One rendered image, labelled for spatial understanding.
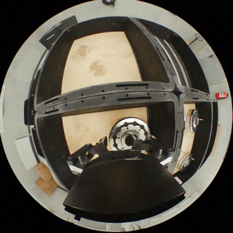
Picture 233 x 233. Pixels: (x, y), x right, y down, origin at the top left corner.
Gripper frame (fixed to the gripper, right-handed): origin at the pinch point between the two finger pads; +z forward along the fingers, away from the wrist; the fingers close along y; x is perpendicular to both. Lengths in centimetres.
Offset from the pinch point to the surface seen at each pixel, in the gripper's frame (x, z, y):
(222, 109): -3, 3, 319
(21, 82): 124, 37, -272
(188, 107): 6.4, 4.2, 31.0
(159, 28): 48, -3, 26
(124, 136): 1.0, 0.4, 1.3
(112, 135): 1.3, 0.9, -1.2
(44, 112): 7.6, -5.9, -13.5
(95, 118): 5.1, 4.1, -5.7
